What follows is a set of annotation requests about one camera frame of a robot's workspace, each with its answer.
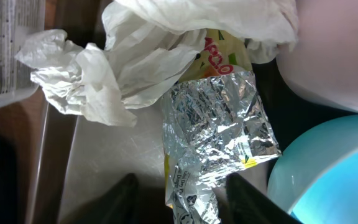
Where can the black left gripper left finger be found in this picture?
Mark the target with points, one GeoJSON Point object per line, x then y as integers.
{"type": "Point", "coordinates": [126, 202]}

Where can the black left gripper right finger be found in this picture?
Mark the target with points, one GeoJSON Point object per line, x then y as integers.
{"type": "Point", "coordinates": [245, 204]}

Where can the foil snack wrapper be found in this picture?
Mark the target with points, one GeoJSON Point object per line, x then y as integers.
{"type": "Point", "coordinates": [214, 124]}

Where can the white tissue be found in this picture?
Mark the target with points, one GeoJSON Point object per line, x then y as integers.
{"type": "Point", "coordinates": [149, 45]}

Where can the white paper cup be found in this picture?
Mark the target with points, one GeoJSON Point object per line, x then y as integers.
{"type": "Point", "coordinates": [323, 66]}

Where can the brown serving tray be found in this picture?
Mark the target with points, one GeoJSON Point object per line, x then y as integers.
{"type": "Point", "coordinates": [78, 161]}

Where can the light blue bowl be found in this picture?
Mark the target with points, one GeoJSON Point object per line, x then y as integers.
{"type": "Point", "coordinates": [316, 179]}

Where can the clear plastic bin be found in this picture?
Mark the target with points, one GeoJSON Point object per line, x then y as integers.
{"type": "Point", "coordinates": [18, 20]}

